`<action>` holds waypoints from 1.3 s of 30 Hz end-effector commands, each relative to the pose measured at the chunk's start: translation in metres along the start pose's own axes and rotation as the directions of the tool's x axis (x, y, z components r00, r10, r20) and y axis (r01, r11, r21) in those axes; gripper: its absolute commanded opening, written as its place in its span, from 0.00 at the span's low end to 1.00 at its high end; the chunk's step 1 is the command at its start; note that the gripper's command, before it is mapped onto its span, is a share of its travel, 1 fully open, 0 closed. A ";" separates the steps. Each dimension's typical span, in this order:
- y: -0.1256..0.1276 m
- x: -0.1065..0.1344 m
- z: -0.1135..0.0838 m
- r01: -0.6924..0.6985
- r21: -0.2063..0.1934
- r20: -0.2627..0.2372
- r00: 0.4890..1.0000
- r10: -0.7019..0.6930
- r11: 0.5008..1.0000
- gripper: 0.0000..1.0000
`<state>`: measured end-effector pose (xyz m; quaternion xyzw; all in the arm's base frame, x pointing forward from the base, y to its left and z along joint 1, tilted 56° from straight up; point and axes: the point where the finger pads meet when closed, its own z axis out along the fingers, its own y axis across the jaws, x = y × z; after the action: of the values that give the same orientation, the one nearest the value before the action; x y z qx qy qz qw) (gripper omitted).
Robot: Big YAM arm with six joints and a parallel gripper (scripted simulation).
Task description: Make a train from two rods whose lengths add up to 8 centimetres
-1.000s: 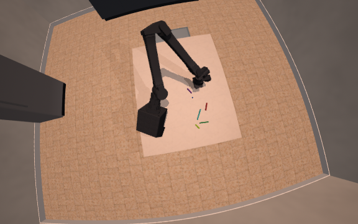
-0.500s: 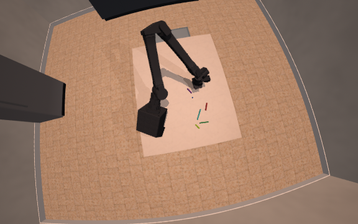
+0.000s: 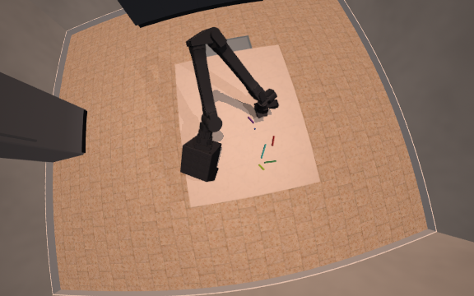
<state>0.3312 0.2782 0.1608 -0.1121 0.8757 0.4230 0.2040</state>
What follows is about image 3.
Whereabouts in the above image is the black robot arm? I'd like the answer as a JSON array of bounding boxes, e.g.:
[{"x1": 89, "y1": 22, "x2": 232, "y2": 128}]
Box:
[{"x1": 186, "y1": 27, "x2": 279, "y2": 150}]

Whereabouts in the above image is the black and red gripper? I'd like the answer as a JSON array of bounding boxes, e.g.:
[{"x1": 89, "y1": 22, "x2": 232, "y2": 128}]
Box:
[{"x1": 254, "y1": 103, "x2": 268, "y2": 118}]

